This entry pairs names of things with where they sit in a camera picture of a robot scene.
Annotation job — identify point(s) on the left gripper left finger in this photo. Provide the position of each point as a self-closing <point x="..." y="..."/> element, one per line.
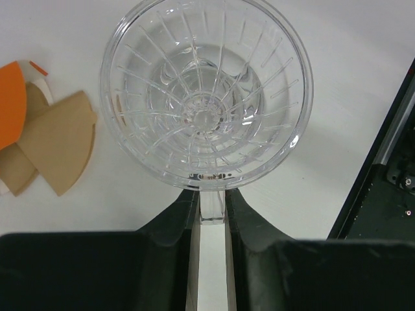
<point x="152" y="268"/>

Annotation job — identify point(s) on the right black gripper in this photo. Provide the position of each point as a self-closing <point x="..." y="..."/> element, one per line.
<point x="380" y="204"/>

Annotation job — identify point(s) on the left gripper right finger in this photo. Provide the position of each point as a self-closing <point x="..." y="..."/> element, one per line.
<point x="268" y="270"/>

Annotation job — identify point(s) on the clear glass cup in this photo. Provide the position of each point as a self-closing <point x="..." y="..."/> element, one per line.
<point x="207" y="96"/>

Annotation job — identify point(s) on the brown paper filter stack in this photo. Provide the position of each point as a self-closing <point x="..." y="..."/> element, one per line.
<point x="56" y="143"/>

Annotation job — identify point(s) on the orange coffee filter package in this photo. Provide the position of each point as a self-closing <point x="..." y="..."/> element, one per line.
<point x="14" y="77"/>

